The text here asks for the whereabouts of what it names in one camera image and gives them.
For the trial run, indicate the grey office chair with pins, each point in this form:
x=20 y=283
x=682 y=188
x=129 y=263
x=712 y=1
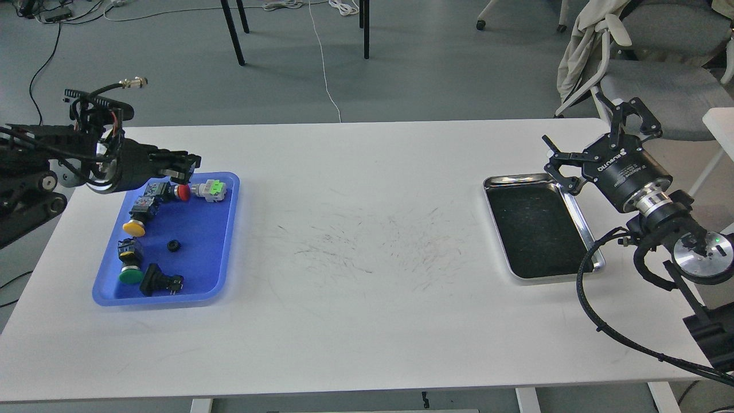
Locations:
x=674 y=55

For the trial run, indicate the blue plastic tray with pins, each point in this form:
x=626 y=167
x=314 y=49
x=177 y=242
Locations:
x=204 y=231

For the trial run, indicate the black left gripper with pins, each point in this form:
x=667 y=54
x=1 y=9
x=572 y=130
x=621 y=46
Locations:
x=137 y=163

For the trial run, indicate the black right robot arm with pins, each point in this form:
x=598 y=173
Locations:
x=671 y=247

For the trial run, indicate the beige jacket on chair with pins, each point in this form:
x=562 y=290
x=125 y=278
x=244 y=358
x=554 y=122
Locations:
x=584 y=40

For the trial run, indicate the green push button switch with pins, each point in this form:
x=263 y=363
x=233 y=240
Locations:
x=130 y=253

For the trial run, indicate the black table leg right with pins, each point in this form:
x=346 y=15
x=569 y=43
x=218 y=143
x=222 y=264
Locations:
x=364 y=24

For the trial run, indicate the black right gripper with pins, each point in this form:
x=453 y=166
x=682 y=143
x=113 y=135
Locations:
x=628 y=169

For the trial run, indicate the yellow push button switch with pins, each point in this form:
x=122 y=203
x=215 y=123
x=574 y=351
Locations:
x=142 y=211

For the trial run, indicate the red push button switch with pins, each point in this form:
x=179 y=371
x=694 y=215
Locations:
x=165 y=191

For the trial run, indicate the green grey connector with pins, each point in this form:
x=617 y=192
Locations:
x=212 y=191

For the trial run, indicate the black table leg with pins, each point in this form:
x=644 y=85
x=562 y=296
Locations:
x=234 y=35
x=364 y=24

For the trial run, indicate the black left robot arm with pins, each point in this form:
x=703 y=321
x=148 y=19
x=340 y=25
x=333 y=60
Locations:
x=92 y=151

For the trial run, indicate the black table leg left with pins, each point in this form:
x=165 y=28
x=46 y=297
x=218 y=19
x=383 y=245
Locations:
x=234 y=35

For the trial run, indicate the black selector switch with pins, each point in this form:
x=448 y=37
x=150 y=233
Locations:
x=155 y=280

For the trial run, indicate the silver metal tray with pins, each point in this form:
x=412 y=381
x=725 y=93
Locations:
x=543 y=233

